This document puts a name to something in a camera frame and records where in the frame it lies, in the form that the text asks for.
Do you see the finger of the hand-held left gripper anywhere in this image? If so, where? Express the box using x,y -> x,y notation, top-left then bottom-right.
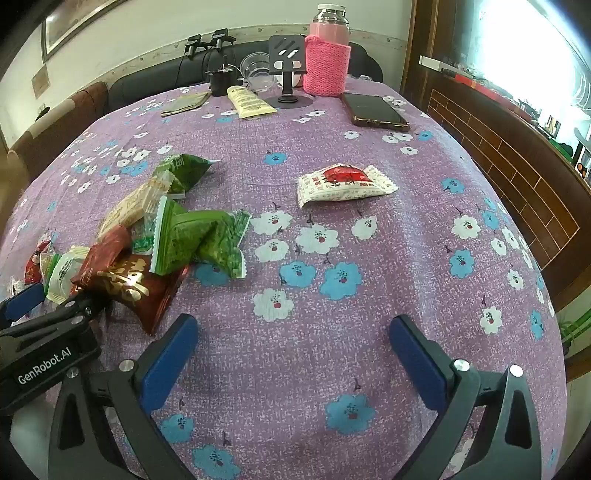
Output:
44,290 -> 116,333
0,282 -> 46,329

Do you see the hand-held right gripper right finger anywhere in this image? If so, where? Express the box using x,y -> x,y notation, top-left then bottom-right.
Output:
389,315 -> 543,480

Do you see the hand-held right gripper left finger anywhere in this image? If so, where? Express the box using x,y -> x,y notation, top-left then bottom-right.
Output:
48,313 -> 200,480

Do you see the small red snack packet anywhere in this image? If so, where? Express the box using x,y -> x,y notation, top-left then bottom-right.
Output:
23,235 -> 58,284

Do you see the white and green snack packet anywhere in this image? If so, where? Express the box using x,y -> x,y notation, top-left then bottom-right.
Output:
44,246 -> 90,305

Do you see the dark red snack packet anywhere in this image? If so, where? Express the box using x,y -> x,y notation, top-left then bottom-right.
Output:
69,224 -> 134,296

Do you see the dark red gold-print packet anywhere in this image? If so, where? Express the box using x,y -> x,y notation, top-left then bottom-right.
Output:
95,253 -> 191,337

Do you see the small green candy wrapper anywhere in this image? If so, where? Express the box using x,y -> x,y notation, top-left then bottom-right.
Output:
131,217 -> 160,254

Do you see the beige biscuit packet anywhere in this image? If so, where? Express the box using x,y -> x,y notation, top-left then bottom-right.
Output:
96,178 -> 174,241

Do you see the white and red snack packet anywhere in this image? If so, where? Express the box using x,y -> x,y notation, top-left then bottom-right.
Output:
296,164 -> 399,208

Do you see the purple floral tablecloth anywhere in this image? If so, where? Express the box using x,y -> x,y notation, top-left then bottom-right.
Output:
0,76 -> 571,480

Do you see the green plant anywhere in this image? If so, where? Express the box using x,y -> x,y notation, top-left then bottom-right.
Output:
556,307 -> 591,356

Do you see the brown armchair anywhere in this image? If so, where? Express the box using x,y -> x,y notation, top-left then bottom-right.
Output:
7,82 -> 109,185

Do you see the wooden cabinet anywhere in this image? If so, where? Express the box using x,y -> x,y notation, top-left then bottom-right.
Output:
402,0 -> 591,315

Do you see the black sofa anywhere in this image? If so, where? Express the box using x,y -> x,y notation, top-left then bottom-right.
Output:
107,41 -> 384,114

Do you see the smartphone in brown case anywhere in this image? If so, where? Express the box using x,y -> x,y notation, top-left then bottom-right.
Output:
341,92 -> 411,132

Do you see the cream tube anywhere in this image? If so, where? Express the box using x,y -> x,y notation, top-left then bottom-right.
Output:
226,85 -> 278,120

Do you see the black container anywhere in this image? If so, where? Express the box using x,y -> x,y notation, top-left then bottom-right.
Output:
208,65 -> 237,97

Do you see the clear plastic cup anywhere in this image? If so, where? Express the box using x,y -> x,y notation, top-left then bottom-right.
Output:
239,52 -> 275,90

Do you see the pink bottle with knitted sleeve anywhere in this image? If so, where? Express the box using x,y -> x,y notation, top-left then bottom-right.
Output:
302,4 -> 352,97

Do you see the black phone stand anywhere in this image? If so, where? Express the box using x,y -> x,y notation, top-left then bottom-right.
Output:
268,34 -> 312,108

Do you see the wall plate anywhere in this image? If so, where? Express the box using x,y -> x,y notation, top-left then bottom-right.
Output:
31,65 -> 51,99

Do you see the framed wall picture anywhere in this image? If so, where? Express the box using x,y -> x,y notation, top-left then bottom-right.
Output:
41,0 -> 132,63

